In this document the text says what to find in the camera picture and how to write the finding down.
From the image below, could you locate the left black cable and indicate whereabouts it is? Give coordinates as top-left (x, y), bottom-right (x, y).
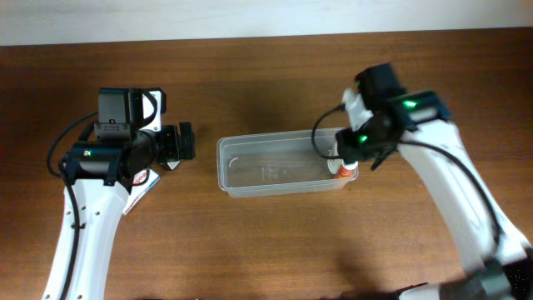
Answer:
top-left (45, 110), bottom-right (99, 178)

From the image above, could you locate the clear plastic container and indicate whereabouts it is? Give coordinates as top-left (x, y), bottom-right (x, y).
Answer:
top-left (217, 130), bottom-right (359, 198)

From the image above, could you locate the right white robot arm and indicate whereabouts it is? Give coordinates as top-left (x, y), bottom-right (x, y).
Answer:
top-left (336, 88), bottom-right (532, 299)

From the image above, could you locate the dark bottle white cap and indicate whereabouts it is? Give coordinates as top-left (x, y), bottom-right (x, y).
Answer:
top-left (162, 161), bottom-right (180, 171)

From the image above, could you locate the orange tube white cap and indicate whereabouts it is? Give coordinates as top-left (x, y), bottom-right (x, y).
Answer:
top-left (334, 162), bottom-right (358, 179)

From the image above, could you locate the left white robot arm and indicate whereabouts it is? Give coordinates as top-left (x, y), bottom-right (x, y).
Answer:
top-left (42, 122), bottom-right (195, 299)

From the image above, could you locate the right black cable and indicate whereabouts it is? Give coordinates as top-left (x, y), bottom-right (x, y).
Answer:
top-left (311, 103), bottom-right (503, 247)

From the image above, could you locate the white spray bottle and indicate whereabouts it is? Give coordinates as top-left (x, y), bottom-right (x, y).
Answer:
top-left (327, 143), bottom-right (342, 175)

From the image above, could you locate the black cable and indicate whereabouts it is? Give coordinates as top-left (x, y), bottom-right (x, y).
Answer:
top-left (311, 103), bottom-right (503, 247)
top-left (45, 110), bottom-right (99, 178)

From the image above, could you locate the white red medicine box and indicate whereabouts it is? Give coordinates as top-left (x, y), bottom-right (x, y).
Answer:
top-left (122, 168), bottom-right (160, 215)

